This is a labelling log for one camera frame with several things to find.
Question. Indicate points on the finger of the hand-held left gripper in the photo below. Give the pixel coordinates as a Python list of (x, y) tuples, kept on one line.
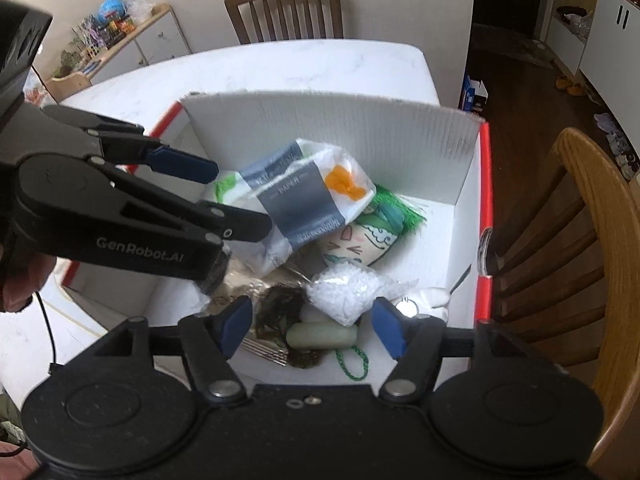
[(185, 163), (242, 226)]

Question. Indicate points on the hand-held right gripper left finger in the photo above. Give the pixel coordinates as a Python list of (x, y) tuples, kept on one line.
[(235, 326)]

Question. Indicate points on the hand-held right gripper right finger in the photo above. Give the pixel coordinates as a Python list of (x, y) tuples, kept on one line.
[(391, 327)]

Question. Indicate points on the dark blue white packet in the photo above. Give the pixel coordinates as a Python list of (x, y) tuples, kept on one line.
[(300, 201)]

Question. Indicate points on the green cartoon sachet charm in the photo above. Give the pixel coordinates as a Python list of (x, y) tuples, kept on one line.
[(360, 246)]

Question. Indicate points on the plastic bag with paper label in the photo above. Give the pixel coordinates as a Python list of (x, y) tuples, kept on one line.
[(345, 160)]

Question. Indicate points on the white cardboard box red edges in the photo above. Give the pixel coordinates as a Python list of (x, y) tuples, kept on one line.
[(350, 135)]

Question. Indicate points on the person's left hand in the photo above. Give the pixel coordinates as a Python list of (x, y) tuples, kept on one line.
[(20, 285)]

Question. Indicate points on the clear bag of dark pieces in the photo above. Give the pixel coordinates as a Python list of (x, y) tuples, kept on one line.
[(280, 305)]

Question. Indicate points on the bubble wrap bag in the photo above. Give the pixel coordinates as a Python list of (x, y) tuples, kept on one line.
[(340, 295)]

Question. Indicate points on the pale green tube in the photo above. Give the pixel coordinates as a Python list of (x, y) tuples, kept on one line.
[(320, 336)]

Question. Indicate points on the white wooden sideboard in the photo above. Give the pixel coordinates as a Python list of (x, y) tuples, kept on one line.
[(160, 42)]

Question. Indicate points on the small wooden crate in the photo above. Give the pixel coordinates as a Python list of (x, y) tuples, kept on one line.
[(67, 87)]

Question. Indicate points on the colourful toy boxes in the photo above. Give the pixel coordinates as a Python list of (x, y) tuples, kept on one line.
[(107, 32)]

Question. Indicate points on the green toy plant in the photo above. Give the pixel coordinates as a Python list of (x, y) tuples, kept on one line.
[(69, 60)]

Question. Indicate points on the clear plastic bag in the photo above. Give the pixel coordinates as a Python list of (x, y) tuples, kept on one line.
[(139, 10)]

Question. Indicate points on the blue toy globe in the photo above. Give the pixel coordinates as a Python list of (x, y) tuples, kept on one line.
[(111, 7)]

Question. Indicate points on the light oak wooden chair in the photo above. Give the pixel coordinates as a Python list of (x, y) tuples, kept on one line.
[(605, 240)]

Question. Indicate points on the blue cardboard box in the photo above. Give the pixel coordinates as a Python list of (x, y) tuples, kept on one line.
[(472, 95)]

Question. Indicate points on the row of shoes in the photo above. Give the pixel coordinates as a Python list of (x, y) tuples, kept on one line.
[(620, 145)]

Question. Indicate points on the orange slippers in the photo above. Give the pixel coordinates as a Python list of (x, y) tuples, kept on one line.
[(570, 85)]

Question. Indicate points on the dark doormat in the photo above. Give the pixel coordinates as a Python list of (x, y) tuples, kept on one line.
[(517, 52)]

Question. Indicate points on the white open shelf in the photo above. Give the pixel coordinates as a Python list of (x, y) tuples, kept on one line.
[(565, 45)]

